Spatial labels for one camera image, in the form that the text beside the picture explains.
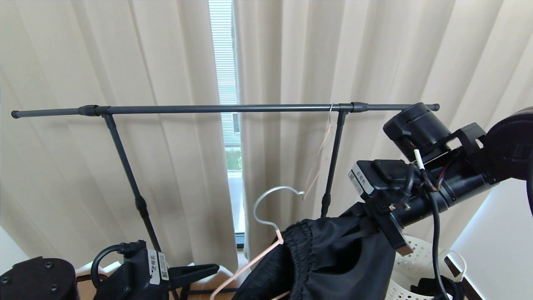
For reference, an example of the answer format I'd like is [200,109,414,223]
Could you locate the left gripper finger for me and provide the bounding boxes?
[169,263,220,290]

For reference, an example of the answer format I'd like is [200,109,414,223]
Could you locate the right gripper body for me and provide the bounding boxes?
[366,160,499,256]

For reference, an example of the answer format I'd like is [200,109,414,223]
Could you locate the pink clothes hanger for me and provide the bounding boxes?
[303,104,335,200]
[209,186,305,300]

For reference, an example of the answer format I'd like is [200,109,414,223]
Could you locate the black shorts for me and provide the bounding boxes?
[232,202,396,300]

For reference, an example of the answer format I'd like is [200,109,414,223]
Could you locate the white laundry basket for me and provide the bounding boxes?
[385,235,468,300]

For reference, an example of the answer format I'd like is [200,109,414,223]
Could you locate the black clothes rack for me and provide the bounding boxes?
[11,102,440,300]

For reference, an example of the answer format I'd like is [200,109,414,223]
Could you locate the black garment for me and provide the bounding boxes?
[410,275,466,300]

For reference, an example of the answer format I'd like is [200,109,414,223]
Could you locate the beige curtain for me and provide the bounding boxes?
[232,0,533,267]
[0,0,239,275]

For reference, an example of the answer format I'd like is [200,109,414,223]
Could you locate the window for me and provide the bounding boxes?
[208,0,246,250]

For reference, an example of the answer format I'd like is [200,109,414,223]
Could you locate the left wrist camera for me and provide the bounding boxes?
[119,240,171,294]

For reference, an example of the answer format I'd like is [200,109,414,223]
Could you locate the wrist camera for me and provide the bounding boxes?
[348,159,417,213]
[119,240,171,294]

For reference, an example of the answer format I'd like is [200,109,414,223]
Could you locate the black cable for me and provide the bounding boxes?
[400,165,452,300]
[90,243,138,289]

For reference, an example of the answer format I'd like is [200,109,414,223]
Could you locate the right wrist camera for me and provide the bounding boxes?
[348,159,417,213]

